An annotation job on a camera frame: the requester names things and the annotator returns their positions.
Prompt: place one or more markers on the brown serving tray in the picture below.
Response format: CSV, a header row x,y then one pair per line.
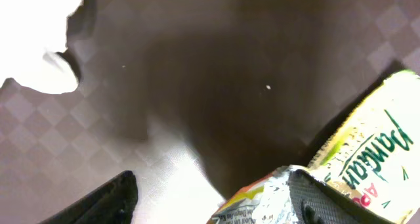
x,y
198,97

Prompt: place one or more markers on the foil snack wrapper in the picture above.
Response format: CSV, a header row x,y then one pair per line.
x,y
372,159

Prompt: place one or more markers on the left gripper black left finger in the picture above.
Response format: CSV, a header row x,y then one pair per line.
x,y
114,202

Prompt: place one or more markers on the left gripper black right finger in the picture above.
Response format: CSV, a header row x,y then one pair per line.
x,y
316,203

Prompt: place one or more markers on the crumpled white napkin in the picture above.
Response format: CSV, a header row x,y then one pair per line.
x,y
33,38

